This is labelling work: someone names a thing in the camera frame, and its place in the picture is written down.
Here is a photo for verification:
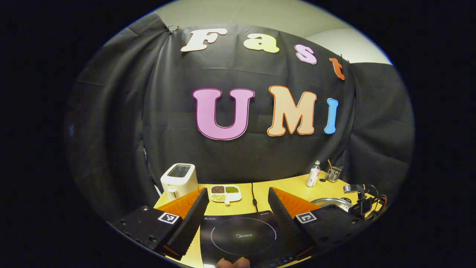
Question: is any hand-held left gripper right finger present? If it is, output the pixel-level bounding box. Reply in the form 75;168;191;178
268;187;367;260

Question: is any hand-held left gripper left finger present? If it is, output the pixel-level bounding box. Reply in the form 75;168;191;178
108;187;210;261

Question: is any stainless steel pot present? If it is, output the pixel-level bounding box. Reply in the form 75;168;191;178
311;197;354;213

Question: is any black induction cooktop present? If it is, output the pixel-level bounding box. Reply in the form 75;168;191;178
200;210;298;268

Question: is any clear glass holder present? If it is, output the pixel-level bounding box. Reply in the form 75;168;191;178
325;166;342;183

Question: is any white toaster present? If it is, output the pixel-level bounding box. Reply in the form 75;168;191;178
161;163;198;203

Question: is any white sectioned bean plate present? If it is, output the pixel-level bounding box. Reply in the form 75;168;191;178
209;185;242;206

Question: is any clear plastic bottle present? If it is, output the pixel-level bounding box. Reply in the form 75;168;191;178
306;161;321;188

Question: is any black backdrop cloth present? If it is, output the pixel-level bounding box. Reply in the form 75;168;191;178
65;11;415;224

